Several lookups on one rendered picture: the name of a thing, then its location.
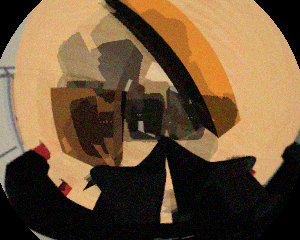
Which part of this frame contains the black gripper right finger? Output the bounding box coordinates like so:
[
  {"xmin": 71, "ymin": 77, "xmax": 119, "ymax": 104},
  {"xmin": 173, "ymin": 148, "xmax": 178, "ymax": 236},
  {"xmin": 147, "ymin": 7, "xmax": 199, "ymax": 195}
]
[{"xmin": 165, "ymin": 136, "xmax": 257, "ymax": 219}]

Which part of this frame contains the brown square block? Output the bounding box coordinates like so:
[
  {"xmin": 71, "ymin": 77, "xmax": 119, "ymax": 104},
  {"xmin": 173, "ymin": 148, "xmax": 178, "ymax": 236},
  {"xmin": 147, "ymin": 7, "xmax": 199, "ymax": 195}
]
[{"xmin": 50, "ymin": 87, "xmax": 126, "ymax": 167}]

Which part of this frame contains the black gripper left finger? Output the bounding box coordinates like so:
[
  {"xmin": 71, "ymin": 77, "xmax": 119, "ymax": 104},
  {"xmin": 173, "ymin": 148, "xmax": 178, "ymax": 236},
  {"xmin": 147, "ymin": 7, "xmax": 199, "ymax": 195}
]
[{"xmin": 90, "ymin": 136, "xmax": 167, "ymax": 213}]

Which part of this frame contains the tan board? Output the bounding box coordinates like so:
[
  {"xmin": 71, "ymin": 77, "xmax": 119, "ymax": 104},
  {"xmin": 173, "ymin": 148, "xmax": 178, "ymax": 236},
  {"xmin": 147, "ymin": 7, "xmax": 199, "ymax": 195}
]
[{"xmin": 82, "ymin": 180, "xmax": 101, "ymax": 200}]

